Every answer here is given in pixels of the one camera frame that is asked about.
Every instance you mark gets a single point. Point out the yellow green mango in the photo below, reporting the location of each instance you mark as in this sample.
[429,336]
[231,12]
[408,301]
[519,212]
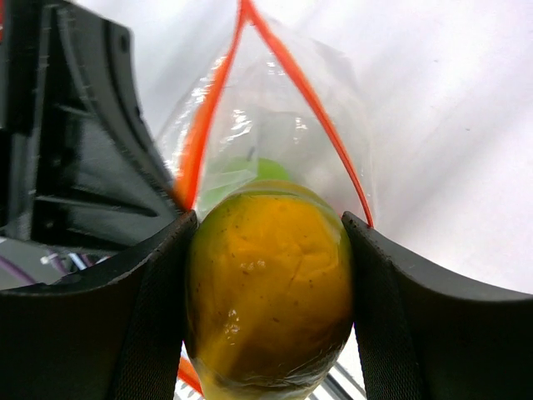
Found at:
[269,293]

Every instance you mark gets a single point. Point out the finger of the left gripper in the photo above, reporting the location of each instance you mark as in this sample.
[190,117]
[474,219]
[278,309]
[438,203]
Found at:
[79,169]

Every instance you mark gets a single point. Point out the green apple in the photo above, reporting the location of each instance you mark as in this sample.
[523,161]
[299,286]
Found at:
[223,178]

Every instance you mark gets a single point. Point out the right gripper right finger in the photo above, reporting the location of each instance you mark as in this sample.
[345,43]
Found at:
[425,332]

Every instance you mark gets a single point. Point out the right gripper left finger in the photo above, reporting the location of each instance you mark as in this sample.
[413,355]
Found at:
[111,331]

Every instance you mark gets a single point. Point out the clear orange-zipper zip bag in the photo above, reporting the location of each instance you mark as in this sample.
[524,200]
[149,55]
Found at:
[274,94]

